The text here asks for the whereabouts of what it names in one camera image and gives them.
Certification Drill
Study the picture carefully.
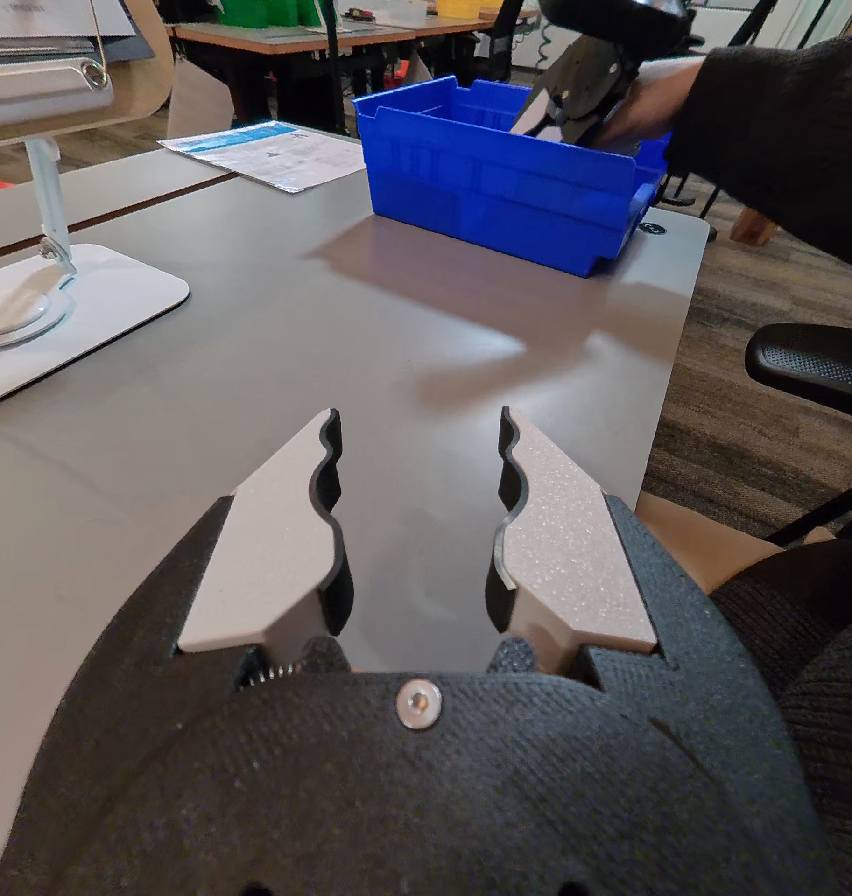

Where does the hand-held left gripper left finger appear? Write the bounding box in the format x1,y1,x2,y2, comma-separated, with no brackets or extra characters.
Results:
177,408,355,655

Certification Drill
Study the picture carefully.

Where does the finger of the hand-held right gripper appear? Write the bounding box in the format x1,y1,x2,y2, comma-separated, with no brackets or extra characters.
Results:
510,90,565,142

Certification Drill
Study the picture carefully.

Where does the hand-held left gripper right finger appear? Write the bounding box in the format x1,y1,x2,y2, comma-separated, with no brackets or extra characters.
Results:
485,406,659,673

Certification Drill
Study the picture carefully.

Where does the blue plastic bin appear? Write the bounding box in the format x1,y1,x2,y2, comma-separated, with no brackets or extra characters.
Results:
352,76,673,280

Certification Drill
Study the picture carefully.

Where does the person's right forearm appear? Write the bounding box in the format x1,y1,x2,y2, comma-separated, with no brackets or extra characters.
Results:
666,35,852,279

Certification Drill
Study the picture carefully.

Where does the grey desk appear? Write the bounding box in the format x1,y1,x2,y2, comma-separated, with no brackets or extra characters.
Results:
0,119,711,896

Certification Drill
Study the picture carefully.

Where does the person's right hand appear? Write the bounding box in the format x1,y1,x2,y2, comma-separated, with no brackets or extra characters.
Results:
592,56,707,153

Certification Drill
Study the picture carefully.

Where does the wood-topped table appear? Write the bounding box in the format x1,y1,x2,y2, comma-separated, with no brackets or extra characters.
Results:
167,8,540,135

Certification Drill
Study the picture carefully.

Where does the blue-edged paper sheet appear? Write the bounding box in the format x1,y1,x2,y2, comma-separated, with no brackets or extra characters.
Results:
158,120,368,194

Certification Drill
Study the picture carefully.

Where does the small green bin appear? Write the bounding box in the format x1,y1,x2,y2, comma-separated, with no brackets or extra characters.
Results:
218,0,323,30

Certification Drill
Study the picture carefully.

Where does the white document stand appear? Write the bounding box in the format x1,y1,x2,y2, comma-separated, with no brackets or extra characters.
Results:
0,0,191,411

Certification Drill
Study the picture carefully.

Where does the black office chair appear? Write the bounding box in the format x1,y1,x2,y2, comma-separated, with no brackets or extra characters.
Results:
744,323,852,548

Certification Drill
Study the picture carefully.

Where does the printed instruction sheet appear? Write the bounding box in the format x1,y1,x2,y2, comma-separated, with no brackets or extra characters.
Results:
0,0,137,40

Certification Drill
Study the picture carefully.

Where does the wooden post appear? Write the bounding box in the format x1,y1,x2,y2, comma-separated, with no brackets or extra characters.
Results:
730,206,778,247

